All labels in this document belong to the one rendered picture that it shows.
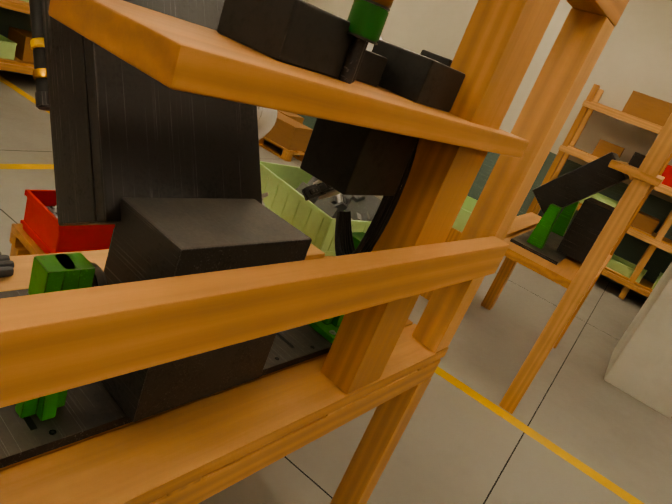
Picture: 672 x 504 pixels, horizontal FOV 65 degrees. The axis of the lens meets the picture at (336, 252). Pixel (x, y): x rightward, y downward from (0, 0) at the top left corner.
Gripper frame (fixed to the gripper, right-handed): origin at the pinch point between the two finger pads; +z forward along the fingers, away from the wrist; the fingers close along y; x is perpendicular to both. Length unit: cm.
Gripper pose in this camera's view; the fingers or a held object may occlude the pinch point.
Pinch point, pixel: (310, 192)
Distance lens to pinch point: 134.7
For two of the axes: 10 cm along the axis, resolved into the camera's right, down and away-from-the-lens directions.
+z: -6.8, 3.0, -6.7
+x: 3.8, 9.2, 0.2
